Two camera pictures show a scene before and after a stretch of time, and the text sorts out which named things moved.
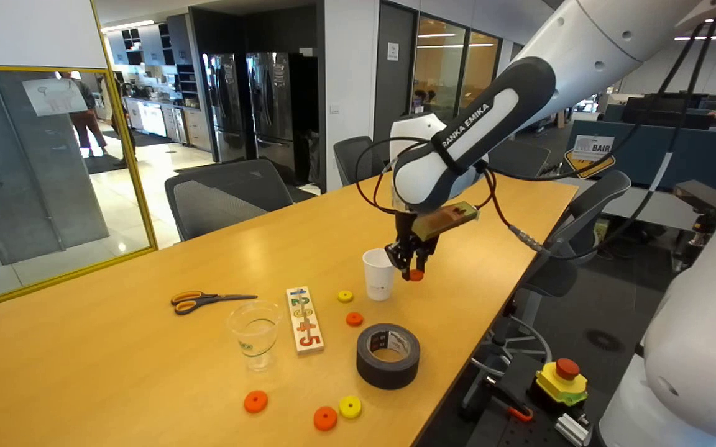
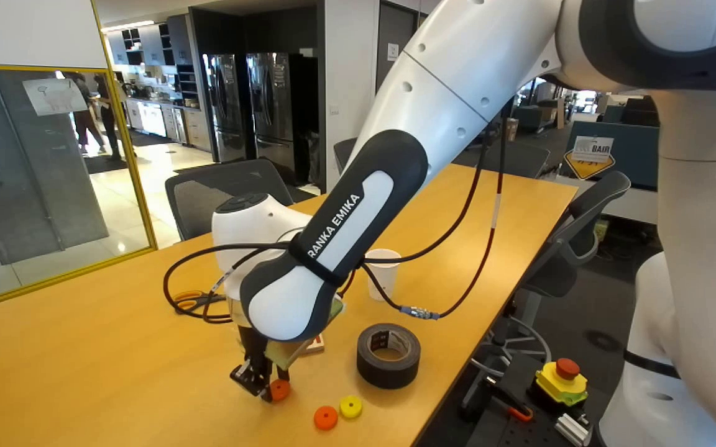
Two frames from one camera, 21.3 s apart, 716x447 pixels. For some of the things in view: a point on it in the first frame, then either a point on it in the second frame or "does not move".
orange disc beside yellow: (324, 419) does not move
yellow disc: (348, 408) does not move
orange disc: (255, 402) to (279, 392)
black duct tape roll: (389, 357) does not move
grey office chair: (221, 192) does not move
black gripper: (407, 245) to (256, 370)
